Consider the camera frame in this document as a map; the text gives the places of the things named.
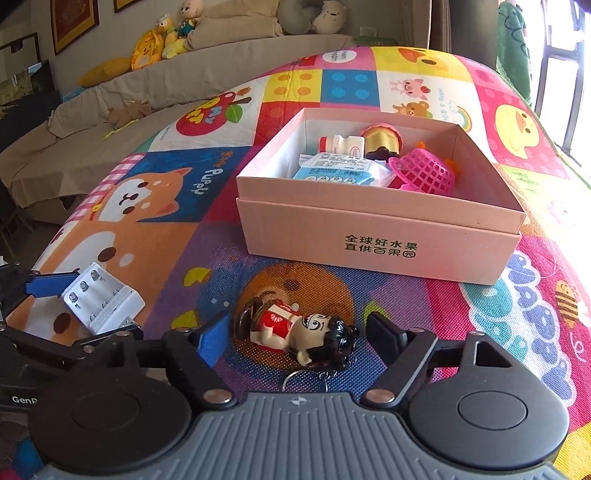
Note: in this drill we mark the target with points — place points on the blue white wipes packet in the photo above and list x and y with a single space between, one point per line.
343 169

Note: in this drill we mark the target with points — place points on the yellow orange cushion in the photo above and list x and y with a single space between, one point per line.
147 50

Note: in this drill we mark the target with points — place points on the baby doll plush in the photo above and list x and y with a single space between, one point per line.
190 14

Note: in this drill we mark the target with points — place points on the green hanging towel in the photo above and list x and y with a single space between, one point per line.
513 57

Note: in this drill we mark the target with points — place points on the beige folded blanket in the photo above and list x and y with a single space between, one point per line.
235 21

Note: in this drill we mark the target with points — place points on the small white drink bottle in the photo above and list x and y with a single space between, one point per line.
338 144

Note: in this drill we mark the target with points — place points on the pink cardboard box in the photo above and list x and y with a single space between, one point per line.
467 237

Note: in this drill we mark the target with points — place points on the beige sofa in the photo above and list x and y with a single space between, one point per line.
84 138

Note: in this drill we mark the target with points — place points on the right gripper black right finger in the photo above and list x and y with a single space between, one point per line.
406 355

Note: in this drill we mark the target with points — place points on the grey neck pillow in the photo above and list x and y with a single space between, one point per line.
295 16

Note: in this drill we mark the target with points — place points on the orange toy strainer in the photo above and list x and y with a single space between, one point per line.
453 167

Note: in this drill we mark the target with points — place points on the white bear plush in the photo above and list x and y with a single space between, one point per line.
332 18

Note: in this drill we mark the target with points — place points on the colourful cartoon play mat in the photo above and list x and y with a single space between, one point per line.
508 389

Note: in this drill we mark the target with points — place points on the chocolate pudding toy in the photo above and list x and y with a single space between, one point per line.
382 141

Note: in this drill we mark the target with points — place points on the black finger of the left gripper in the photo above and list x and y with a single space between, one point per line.
89 344

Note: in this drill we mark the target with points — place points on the white battery charger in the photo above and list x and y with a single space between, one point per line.
101 302

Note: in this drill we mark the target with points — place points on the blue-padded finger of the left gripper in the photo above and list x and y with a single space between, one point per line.
48 285

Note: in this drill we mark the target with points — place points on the pink toy basket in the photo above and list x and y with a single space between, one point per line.
421 171

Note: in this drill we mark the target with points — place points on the yellow duck plush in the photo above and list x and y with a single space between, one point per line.
173 43

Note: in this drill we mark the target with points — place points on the yellow pillow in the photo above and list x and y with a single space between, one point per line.
104 72

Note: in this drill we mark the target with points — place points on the black-haired doll keychain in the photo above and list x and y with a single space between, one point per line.
274 333

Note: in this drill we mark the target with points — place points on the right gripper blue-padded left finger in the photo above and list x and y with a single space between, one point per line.
191 354

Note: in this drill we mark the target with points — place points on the brown plush toy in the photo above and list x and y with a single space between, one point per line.
135 110

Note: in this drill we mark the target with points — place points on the framed wall picture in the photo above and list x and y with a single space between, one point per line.
71 19
120 5

